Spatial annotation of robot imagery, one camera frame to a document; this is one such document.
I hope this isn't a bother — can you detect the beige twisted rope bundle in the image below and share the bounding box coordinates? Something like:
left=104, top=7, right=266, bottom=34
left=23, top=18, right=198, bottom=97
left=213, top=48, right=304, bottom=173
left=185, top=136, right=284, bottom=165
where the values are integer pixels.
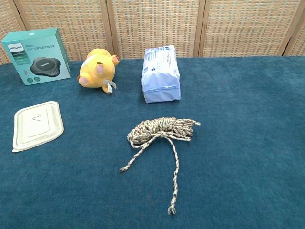
left=118, top=116, right=201, bottom=217

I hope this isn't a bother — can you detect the pale blue tissue pack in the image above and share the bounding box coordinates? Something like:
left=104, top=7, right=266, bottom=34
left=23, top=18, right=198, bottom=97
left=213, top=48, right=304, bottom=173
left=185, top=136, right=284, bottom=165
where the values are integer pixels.
left=140, top=45, right=181, bottom=104

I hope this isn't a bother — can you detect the yellow plush toy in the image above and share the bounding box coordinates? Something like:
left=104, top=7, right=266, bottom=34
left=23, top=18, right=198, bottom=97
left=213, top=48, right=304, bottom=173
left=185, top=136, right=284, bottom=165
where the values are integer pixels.
left=78, top=48, right=121, bottom=94

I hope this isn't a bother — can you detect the blue table cloth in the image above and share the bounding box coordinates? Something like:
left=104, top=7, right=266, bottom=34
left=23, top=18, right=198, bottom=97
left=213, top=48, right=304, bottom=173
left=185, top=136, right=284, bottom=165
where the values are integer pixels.
left=0, top=56, right=305, bottom=229

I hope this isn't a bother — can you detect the woven wooden folding screen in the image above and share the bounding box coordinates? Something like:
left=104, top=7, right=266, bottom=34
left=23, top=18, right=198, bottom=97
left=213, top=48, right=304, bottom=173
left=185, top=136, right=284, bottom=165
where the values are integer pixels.
left=0, top=0, right=305, bottom=65

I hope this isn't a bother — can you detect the white rectangular container lid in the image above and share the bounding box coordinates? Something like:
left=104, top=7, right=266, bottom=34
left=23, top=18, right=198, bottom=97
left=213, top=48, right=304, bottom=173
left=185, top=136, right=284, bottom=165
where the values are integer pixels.
left=11, top=101, right=65, bottom=153

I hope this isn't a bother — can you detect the teal Philips speaker box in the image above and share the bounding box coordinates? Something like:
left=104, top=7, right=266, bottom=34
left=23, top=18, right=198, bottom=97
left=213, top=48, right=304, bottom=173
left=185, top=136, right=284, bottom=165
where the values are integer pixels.
left=0, top=27, right=71, bottom=86

